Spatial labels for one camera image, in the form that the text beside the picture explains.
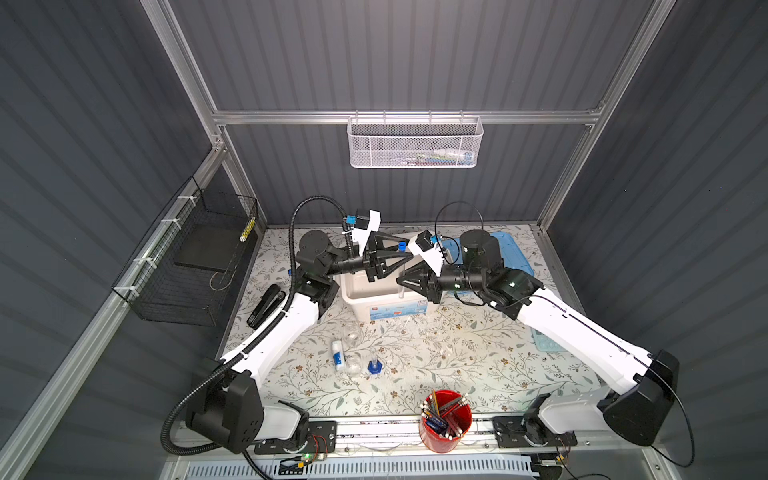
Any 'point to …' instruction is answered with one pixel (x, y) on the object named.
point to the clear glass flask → (353, 337)
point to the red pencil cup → (446, 416)
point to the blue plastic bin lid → (510, 255)
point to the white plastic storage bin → (384, 300)
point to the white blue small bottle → (338, 355)
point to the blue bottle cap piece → (374, 367)
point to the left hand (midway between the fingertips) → (412, 250)
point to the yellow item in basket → (247, 230)
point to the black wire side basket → (184, 271)
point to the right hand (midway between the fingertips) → (402, 280)
